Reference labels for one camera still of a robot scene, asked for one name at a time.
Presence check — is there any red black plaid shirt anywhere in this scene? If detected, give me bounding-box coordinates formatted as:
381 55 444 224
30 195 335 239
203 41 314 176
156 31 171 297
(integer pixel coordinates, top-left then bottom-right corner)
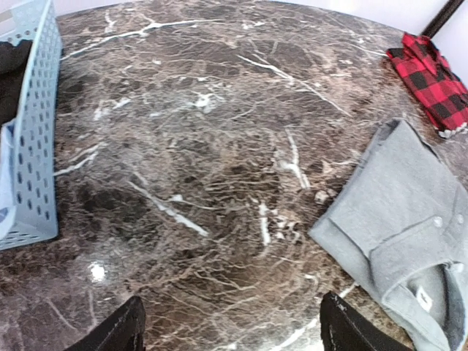
386 33 467 139

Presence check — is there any black right corner post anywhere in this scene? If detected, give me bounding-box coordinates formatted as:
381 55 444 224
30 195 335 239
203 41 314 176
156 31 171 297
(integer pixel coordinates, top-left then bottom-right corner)
420 0 464 38

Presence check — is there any black garment in basket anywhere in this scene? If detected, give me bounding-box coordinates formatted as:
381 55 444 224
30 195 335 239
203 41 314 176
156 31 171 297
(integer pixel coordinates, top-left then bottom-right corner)
0 40 33 124

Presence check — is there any grey long sleeve shirt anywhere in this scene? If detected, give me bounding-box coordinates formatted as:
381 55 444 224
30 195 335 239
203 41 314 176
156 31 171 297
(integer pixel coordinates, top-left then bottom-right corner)
309 119 467 350

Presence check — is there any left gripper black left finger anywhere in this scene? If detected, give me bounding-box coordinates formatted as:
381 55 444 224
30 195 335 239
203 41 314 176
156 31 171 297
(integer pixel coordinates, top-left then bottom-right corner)
66 295 146 351

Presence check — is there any light blue plastic basket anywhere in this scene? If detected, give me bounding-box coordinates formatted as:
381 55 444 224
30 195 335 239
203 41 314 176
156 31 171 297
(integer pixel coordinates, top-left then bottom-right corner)
1 1 62 250

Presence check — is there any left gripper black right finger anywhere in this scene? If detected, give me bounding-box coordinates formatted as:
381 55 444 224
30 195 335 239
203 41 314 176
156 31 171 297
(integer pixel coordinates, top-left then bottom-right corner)
320 292 410 351

